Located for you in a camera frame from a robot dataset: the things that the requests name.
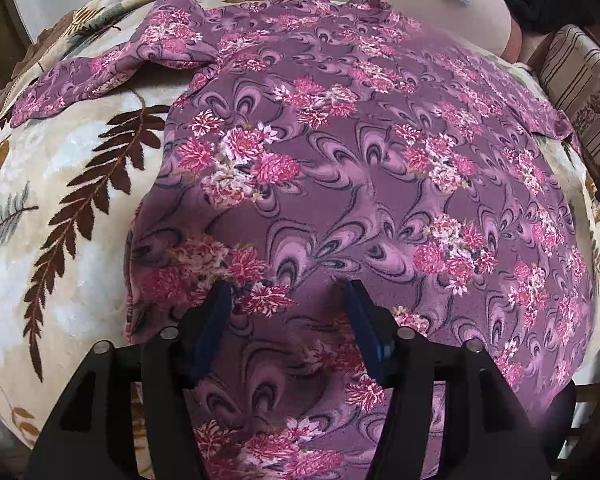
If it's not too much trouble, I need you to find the purple floral shirt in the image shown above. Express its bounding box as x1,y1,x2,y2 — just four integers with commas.
12,0,594,479

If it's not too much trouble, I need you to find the cream leaf-pattern fleece blanket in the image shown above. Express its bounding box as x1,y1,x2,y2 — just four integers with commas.
0,0,600,446

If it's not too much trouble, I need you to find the striped beige cushion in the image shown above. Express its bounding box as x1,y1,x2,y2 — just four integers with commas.
539,25,600,170

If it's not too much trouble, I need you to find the black garment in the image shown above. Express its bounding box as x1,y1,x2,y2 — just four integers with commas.
504,0,595,34

